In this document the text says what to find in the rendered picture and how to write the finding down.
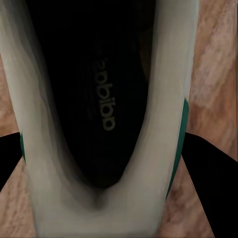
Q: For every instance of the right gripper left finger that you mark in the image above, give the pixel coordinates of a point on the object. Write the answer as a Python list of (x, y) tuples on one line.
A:
[(10, 154)]

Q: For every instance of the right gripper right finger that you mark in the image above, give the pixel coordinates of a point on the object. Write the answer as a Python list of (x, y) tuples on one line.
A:
[(215, 177)]

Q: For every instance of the gym shoe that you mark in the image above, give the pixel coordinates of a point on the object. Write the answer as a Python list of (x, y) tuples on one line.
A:
[(100, 91)]

